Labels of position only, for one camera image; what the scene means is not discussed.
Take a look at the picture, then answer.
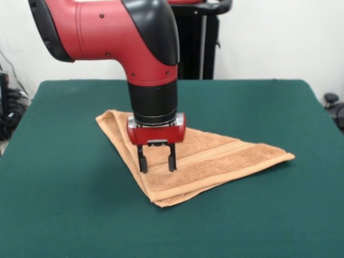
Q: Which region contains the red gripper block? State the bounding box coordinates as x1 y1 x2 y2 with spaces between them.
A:
126 113 187 174

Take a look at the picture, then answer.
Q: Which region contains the tan terry towel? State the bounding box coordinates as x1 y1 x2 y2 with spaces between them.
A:
95 109 296 209

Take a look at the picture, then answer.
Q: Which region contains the dark green table cloth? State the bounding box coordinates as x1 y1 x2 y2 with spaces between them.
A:
0 78 344 258

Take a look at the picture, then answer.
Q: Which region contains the black upright device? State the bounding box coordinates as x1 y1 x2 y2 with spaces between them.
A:
0 71 11 119

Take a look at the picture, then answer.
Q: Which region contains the grey office chair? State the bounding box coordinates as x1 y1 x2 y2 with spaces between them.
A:
324 92 344 127

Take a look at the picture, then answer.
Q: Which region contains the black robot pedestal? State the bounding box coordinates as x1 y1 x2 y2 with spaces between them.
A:
168 0 233 81

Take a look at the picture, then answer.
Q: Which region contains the black cable heap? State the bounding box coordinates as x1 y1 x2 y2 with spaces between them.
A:
0 88 30 142

